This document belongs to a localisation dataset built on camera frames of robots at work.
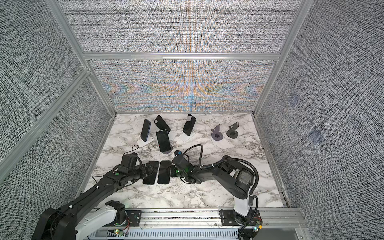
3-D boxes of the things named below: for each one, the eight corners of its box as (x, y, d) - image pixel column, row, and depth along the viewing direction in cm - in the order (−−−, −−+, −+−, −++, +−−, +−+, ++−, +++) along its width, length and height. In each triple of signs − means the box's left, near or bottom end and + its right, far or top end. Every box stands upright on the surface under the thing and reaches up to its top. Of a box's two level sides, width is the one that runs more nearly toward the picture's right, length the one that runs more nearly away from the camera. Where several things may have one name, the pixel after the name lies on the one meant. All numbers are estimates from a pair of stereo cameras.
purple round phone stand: (211, 140, 106) (213, 133, 99) (210, 131, 111) (212, 124, 104) (220, 140, 106) (222, 133, 99) (219, 131, 111) (221, 124, 104)
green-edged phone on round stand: (159, 152, 99) (155, 139, 87) (160, 144, 104) (156, 130, 91) (170, 152, 99) (167, 139, 87) (171, 144, 104) (168, 130, 91)
